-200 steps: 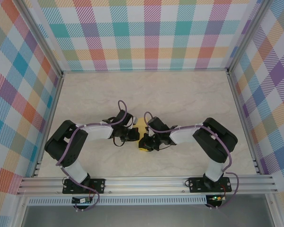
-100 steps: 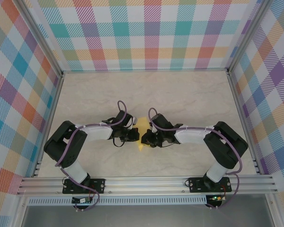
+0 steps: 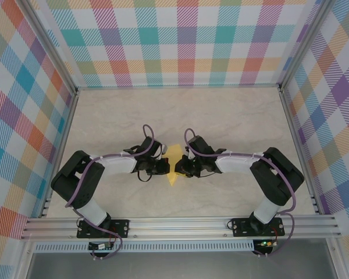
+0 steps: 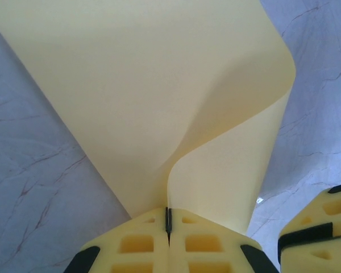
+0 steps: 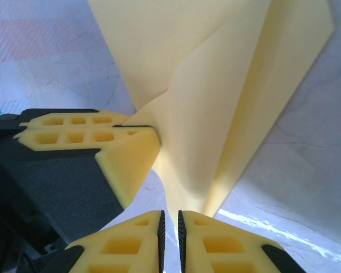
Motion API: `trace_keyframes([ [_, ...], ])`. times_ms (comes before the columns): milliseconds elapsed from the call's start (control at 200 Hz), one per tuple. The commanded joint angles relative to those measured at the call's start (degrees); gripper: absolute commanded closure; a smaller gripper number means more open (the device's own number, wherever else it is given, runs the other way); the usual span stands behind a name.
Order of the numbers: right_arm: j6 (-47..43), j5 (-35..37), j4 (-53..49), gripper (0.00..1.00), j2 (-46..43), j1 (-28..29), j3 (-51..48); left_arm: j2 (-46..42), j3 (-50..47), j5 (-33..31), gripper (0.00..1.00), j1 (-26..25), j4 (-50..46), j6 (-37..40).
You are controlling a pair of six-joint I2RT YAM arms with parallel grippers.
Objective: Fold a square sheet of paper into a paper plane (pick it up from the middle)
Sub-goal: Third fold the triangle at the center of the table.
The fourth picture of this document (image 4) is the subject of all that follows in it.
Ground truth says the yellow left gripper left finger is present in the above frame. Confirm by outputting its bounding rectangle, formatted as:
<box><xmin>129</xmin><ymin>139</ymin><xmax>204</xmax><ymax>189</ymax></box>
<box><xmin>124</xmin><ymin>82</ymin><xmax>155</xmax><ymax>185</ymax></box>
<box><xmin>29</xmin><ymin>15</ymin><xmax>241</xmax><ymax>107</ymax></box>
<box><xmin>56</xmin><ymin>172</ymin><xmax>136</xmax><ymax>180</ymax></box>
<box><xmin>65</xmin><ymin>207</ymin><xmax>171</xmax><ymax>273</ymax></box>

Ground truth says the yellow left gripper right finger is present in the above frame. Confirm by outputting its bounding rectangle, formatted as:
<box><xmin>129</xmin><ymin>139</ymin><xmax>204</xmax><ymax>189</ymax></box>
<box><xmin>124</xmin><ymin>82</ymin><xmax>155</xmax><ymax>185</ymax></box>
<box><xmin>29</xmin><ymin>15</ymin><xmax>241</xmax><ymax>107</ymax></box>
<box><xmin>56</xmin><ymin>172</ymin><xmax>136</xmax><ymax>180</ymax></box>
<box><xmin>169</xmin><ymin>207</ymin><xmax>280</xmax><ymax>273</ymax></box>

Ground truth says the yellow square paper sheet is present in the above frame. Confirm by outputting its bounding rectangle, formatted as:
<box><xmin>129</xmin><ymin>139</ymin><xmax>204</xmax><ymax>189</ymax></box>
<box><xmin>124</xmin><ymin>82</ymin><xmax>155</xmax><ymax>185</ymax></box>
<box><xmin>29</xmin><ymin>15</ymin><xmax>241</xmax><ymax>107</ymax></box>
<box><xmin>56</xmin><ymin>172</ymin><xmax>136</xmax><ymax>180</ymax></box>
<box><xmin>0</xmin><ymin>0</ymin><xmax>298</xmax><ymax>237</ymax></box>

